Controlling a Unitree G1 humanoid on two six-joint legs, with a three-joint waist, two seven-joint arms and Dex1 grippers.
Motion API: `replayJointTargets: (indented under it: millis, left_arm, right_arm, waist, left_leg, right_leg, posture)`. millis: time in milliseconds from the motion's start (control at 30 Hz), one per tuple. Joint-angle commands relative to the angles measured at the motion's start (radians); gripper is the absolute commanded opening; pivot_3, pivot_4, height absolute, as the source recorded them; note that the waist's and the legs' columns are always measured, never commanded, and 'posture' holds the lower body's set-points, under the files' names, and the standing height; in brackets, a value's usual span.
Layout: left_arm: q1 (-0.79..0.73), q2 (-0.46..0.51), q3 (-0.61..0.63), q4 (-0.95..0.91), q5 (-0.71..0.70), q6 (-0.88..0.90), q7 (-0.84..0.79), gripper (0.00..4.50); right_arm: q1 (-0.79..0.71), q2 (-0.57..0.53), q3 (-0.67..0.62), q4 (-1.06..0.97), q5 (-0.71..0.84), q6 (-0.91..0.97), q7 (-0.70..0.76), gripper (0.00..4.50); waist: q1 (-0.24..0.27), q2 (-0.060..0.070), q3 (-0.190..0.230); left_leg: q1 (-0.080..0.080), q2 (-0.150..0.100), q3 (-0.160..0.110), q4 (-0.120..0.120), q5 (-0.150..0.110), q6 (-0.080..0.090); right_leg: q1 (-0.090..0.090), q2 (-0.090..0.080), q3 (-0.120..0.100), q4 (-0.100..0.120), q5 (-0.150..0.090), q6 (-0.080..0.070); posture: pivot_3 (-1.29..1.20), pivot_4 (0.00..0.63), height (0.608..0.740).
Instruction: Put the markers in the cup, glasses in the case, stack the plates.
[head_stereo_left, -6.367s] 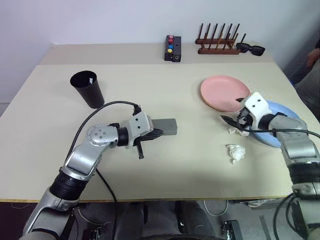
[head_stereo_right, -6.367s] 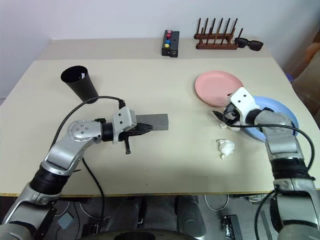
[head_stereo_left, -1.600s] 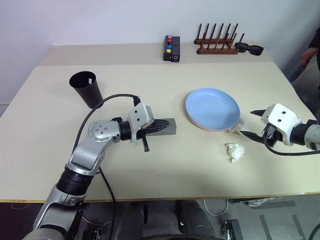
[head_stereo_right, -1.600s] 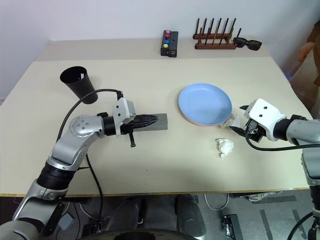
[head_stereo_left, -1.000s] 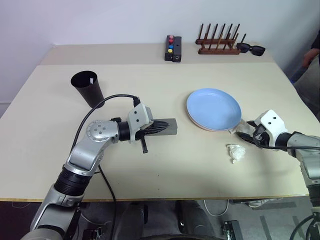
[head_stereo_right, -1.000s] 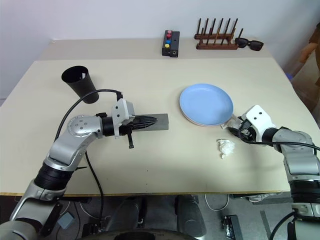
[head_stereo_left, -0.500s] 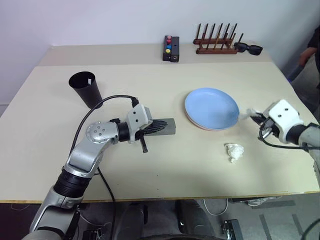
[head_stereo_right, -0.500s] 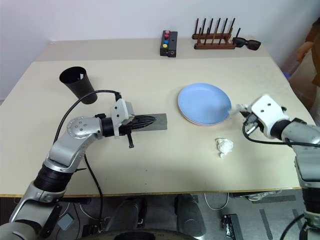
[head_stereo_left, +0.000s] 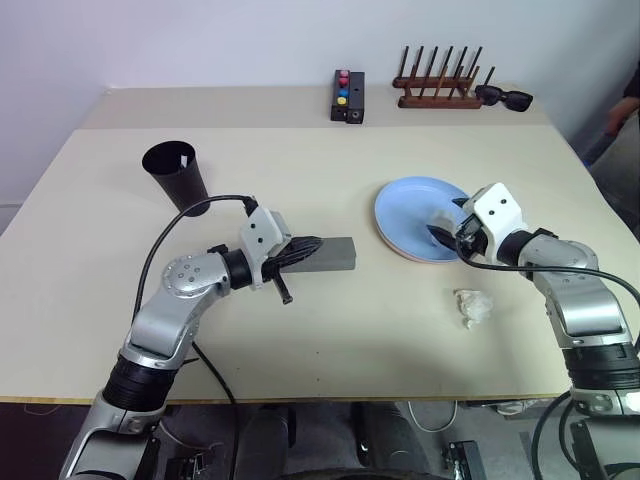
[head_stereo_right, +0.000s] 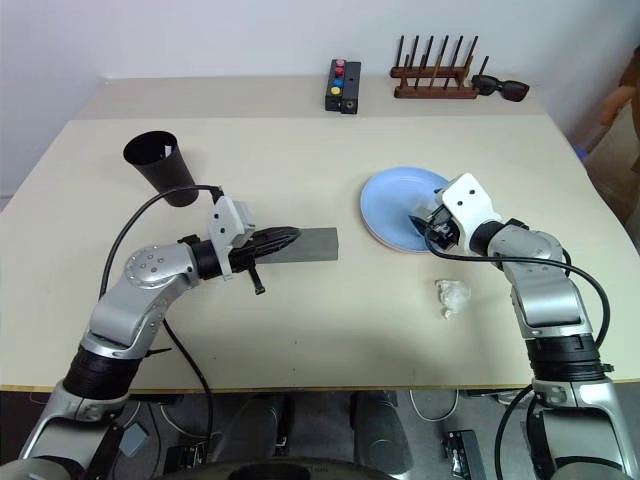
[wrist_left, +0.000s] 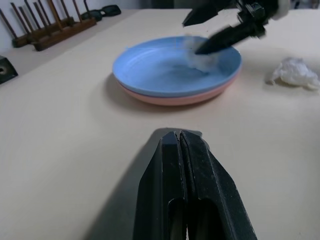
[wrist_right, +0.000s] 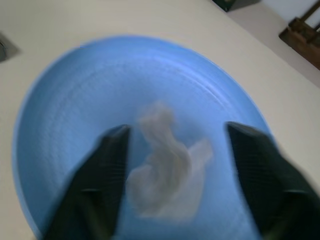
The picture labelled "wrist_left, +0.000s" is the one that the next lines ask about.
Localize pink plate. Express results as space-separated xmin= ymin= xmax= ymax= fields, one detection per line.
xmin=117 ymin=74 xmax=238 ymax=107

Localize brown wooden plate rack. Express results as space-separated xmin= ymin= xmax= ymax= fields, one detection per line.
xmin=0 ymin=0 xmax=98 ymax=52

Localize blue plate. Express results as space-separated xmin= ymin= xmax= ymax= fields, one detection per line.
xmin=111 ymin=35 xmax=243 ymax=98

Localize black sunglasses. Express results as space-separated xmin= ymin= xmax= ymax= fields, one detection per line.
xmin=80 ymin=4 xmax=122 ymax=22

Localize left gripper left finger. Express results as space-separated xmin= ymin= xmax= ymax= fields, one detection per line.
xmin=133 ymin=131 xmax=187 ymax=240

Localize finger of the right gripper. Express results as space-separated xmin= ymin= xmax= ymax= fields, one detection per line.
xmin=194 ymin=21 xmax=254 ymax=56
xmin=181 ymin=0 xmax=238 ymax=28

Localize white tissue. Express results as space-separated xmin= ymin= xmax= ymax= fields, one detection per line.
xmin=181 ymin=33 xmax=220 ymax=74
xmin=264 ymin=56 xmax=320 ymax=91

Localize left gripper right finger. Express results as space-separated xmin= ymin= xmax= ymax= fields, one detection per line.
xmin=179 ymin=129 xmax=258 ymax=240

